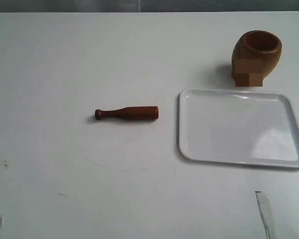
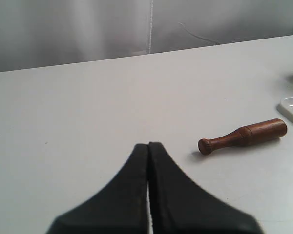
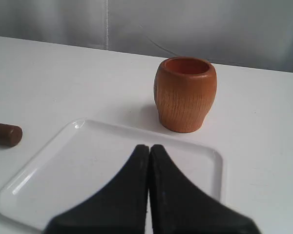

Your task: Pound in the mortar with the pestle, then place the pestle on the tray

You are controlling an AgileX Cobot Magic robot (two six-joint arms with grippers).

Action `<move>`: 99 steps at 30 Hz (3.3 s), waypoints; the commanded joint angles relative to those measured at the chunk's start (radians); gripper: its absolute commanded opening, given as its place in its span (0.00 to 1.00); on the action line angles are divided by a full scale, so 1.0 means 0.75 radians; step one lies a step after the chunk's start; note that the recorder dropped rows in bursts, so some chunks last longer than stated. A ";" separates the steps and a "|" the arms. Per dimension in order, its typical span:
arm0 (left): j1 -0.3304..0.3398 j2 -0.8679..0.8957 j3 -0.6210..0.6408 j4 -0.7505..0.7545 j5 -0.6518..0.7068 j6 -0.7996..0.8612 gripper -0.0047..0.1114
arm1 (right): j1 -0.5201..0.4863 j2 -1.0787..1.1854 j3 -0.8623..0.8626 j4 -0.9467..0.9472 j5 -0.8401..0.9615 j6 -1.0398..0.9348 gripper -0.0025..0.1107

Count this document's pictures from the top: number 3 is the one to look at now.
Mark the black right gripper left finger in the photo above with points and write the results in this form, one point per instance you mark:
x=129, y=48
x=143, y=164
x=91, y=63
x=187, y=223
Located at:
x=120, y=207

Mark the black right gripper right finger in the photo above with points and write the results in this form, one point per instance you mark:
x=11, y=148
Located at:
x=180, y=207

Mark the brown wooden cylinder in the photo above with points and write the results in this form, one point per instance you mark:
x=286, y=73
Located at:
x=10, y=135

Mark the brown wooden cup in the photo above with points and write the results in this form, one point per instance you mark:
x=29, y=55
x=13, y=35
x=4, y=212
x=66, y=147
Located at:
x=184, y=92

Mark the white rectangular plastic tray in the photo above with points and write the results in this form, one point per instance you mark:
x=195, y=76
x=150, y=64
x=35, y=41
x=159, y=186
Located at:
x=83, y=157

